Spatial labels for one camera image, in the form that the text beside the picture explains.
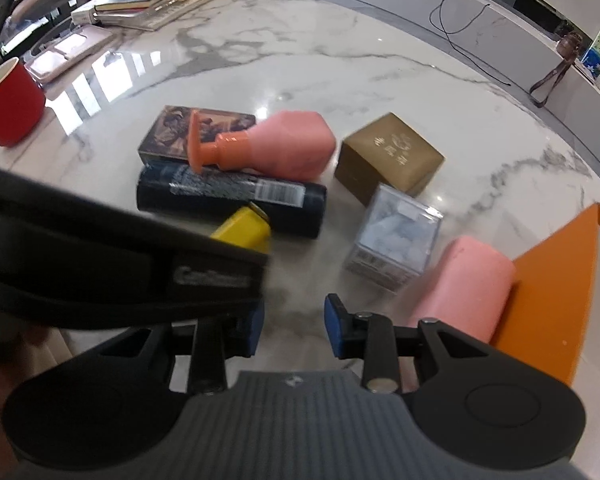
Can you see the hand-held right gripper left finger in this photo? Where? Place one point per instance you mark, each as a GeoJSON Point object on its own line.
{"type": "Point", "coordinates": [255, 330]}

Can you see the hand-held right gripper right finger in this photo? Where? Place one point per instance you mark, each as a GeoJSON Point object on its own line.
{"type": "Point", "coordinates": [334, 327]}

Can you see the yellow bottle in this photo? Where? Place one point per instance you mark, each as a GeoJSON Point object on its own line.
{"type": "Point", "coordinates": [242, 230]}

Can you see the clear plastic box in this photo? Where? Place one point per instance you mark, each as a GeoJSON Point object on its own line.
{"type": "Point", "coordinates": [390, 240]}

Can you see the black cylinder can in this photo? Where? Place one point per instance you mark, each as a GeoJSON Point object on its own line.
{"type": "Point", "coordinates": [300, 210]}

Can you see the pink cylinder bottle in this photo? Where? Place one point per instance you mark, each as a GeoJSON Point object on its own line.
{"type": "Point", "coordinates": [465, 280]}

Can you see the patterned picture box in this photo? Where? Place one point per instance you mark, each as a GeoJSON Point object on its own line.
{"type": "Point", "coordinates": [165, 130]}

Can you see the pink pump bottle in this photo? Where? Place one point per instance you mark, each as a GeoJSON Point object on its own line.
{"type": "Point", "coordinates": [285, 145]}

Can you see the orange storage box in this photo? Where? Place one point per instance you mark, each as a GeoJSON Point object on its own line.
{"type": "Point", "coordinates": [545, 300]}

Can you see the gold cardboard box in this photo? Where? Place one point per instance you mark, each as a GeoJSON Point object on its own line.
{"type": "Point", "coordinates": [395, 160]}

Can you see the red cup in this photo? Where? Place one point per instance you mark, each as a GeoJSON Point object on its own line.
{"type": "Point", "coordinates": [15, 105]}

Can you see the pink flat case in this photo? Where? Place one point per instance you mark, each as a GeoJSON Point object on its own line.
{"type": "Point", "coordinates": [70, 50]}

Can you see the small white box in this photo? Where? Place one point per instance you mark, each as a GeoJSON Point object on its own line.
{"type": "Point", "coordinates": [84, 14]}

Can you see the colourful picture card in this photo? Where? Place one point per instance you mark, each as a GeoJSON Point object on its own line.
{"type": "Point", "coordinates": [597, 50]}

